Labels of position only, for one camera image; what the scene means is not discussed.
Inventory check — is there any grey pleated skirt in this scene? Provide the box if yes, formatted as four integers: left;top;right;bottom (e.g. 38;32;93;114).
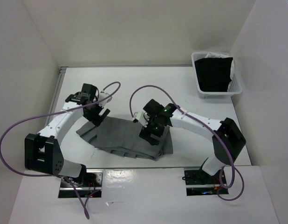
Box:
76;117;173;161

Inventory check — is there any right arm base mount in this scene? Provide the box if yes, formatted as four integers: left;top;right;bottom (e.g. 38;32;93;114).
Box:
182;168;229;196

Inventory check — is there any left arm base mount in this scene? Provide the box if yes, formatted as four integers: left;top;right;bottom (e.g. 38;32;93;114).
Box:
58;169;103;199

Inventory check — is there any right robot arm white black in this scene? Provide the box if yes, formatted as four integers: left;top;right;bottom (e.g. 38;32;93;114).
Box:
133;99;246;183

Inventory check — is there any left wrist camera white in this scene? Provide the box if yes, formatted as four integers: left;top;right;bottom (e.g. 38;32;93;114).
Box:
98;91;112;108

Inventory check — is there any black skirt in basket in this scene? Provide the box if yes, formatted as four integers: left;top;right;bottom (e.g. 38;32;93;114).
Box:
194;57;233;92

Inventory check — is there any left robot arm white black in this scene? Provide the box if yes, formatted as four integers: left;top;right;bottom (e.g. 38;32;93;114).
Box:
25;84;112;187

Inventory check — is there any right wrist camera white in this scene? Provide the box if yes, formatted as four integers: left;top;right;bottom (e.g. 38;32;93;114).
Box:
133;110;150;127

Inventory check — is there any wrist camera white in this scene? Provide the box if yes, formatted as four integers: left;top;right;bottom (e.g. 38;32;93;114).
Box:
98;91;112;108
133;110;150;127

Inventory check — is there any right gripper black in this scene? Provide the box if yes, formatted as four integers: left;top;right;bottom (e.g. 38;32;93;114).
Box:
139;114;165;145

